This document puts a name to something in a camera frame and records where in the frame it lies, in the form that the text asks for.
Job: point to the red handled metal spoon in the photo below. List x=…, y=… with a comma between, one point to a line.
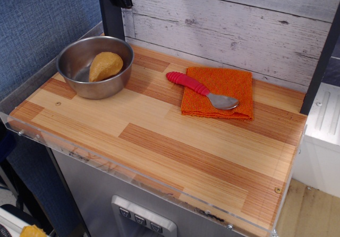
x=218, y=101

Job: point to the tan dough lump in bowl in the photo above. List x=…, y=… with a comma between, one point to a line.
x=105, y=65

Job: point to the stainless steel bowl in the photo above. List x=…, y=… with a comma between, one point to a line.
x=74, y=61

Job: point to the orange folded cloth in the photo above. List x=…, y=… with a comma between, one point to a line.
x=220, y=81

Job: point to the clear acrylic table guard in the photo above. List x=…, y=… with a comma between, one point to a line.
x=203, y=163

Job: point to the stainless steel cabinet front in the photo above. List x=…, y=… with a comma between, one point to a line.
x=92, y=188

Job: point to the silver dispenser button panel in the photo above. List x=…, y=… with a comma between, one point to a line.
x=142, y=216

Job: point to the tan dough lump bottom left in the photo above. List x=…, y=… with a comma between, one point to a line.
x=32, y=231

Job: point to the white ribbed appliance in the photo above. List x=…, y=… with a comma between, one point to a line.
x=317, y=161

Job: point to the black vertical post left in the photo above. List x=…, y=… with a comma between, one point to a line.
x=111, y=14

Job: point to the black vertical post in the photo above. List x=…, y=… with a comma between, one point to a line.
x=111, y=14
x=322, y=64

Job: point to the black vertical post right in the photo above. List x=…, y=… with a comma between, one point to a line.
x=322, y=64

